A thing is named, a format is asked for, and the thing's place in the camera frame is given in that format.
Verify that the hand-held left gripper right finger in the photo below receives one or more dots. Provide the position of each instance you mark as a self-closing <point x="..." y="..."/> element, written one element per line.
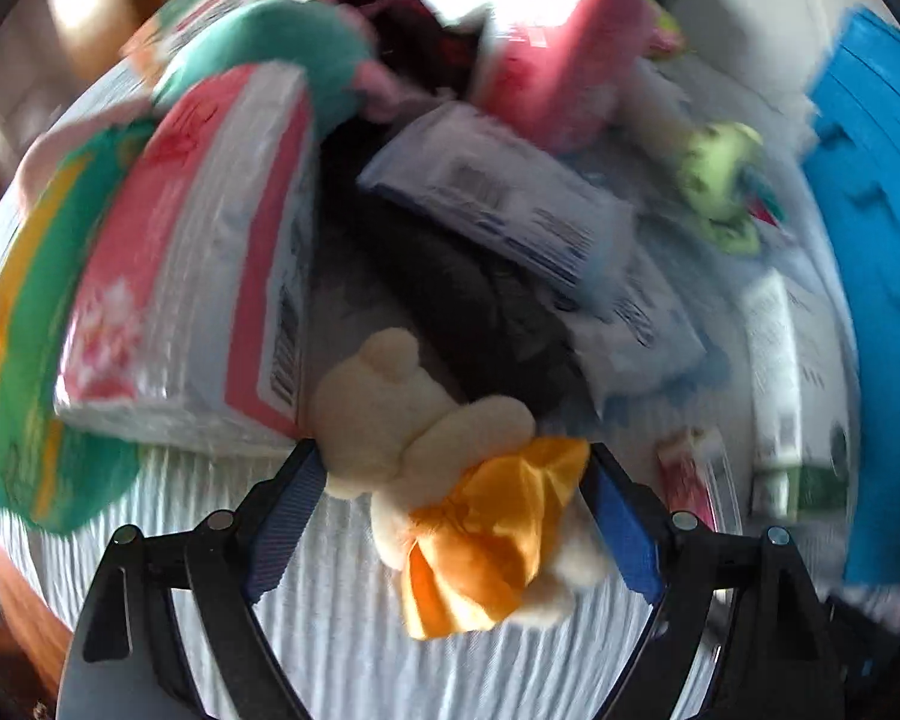
<point x="630" y="532"/>

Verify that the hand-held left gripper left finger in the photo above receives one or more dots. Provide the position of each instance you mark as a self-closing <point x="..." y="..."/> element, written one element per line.
<point x="285" y="532"/>

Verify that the cream bear plush orange dress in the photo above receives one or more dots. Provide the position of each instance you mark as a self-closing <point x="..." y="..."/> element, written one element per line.
<point x="397" y="405"/>

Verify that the blue plastic crate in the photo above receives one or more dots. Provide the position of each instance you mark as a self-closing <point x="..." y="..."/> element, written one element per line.
<point x="885" y="240"/>

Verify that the small red packet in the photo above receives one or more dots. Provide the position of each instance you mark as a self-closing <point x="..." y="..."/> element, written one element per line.
<point x="690" y="476"/>

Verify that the blue white packet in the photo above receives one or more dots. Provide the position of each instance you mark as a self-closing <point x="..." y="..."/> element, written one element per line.
<point x="495" y="195"/>
<point x="637" y="330"/>

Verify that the white green box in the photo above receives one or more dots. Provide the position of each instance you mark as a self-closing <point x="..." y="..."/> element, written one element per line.
<point x="795" y="360"/>

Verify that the black cloth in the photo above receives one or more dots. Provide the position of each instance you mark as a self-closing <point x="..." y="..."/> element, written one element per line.
<point x="480" y="315"/>

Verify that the large pink white tissue pack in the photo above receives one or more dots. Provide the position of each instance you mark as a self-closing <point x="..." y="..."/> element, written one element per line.
<point x="195" y="277"/>

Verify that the green yellow packet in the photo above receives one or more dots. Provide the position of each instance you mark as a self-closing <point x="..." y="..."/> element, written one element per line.
<point x="37" y="390"/>

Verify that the green frog plush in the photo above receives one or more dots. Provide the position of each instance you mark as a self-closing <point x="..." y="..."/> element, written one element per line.
<point x="720" y="172"/>

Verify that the pink pig plush blue shirt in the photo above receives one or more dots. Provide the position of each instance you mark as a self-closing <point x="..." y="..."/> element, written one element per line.
<point x="270" y="37"/>

